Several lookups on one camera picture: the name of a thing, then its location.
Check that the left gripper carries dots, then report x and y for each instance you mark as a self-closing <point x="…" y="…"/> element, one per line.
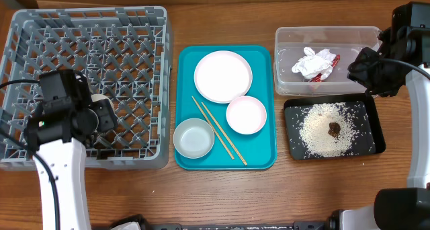
<point x="107" y="115"/>

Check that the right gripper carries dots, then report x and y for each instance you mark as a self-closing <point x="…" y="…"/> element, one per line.
<point x="357" y="72"/>

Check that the white cup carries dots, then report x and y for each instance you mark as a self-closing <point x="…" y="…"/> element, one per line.
<point x="99" y="98"/>

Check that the red snack wrapper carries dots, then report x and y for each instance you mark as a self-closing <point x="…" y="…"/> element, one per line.
<point x="320" y="77"/>

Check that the white napkin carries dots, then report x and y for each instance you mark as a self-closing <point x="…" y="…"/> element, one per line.
<point x="313" y="63"/>

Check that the brown food scrap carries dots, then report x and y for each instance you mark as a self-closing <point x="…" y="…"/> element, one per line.
<point x="334" y="129"/>

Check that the pile of rice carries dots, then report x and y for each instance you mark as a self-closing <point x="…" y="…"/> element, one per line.
<point x="308" y="127"/>

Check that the grey bowl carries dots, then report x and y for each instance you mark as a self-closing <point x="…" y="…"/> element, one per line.
<point x="193" y="138"/>

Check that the large white plate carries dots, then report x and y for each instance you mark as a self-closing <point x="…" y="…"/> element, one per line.
<point x="222" y="76"/>

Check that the wooden chopstick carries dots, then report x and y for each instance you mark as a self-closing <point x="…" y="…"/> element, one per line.
<point x="214" y="130"/>
<point x="225" y="135"/>

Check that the small pink bowl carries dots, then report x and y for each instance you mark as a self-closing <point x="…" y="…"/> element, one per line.
<point x="246" y="115"/>

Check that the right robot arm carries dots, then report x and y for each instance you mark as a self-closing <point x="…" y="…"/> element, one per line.
<point x="401" y="60"/>

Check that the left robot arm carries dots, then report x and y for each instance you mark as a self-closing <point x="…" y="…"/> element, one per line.
<point x="57" y="135"/>

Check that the black waste tray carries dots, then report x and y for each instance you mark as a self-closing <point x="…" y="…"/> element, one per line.
<point x="361" y="97"/>

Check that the grey plastic dish rack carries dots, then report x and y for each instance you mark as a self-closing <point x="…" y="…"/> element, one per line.
<point x="125" y="54"/>

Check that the teal serving tray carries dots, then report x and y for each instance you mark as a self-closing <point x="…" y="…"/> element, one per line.
<point x="259" y="150"/>

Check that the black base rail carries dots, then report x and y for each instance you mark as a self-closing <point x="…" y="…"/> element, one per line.
<point x="145" y="225"/>

